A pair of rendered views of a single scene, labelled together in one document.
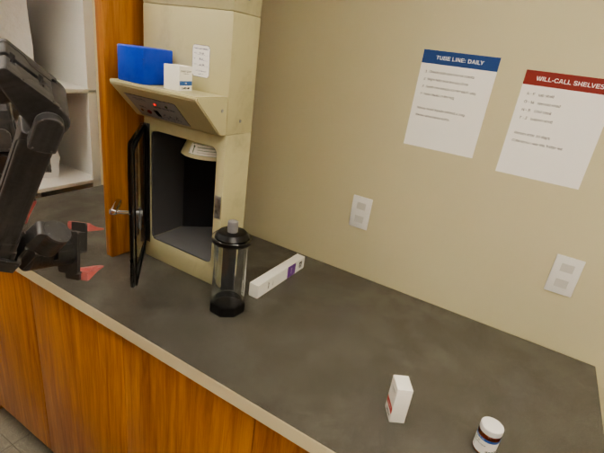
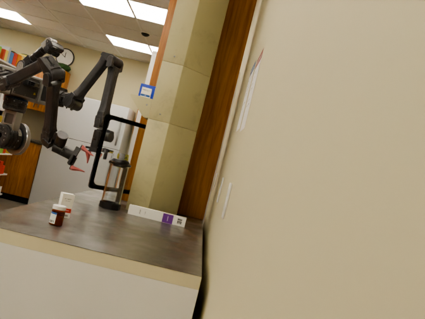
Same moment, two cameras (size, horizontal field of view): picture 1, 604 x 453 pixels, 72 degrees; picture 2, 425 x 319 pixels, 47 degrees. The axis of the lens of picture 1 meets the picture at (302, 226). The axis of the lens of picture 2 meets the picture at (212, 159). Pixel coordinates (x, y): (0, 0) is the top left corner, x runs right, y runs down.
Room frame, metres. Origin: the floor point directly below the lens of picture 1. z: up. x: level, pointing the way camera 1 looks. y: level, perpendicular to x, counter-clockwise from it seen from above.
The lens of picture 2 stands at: (0.27, -2.08, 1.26)
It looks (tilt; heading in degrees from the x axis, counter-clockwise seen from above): 1 degrees up; 61
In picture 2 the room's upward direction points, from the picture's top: 14 degrees clockwise
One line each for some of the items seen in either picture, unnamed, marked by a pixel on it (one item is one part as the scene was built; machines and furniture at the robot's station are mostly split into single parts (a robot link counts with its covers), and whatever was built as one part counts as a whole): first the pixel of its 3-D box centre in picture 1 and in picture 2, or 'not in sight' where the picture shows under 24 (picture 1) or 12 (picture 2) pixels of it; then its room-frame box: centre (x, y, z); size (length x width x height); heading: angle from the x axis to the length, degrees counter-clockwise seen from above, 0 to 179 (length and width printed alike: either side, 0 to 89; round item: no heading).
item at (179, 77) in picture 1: (178, 77); (145, 93); (1.12, 0.37, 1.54); 0.05 x 0.05 x 0.06; 68
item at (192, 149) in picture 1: (210, 145); not in sight; (1.27, 0.31, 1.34); 0.18 x 0.18 x 0.05
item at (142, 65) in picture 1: (145, 65); (148, 94); (1.18, 0.48, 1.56); 0.10 x 0.10 x 0.09; 62
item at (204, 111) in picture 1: (167, 106); (143, 109); (1.14, 0.40, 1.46); 0.32 x 0.11 x 0.10; 62
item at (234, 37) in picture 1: (211, 148); (170, 142); (1.30, 0.32, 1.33); 0.32 x 0.25 x 0.77; 62
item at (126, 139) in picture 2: (137, 201); (121, 156); (1.10, 0.47, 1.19); 0.30 x 0.01 x 0.40; 16
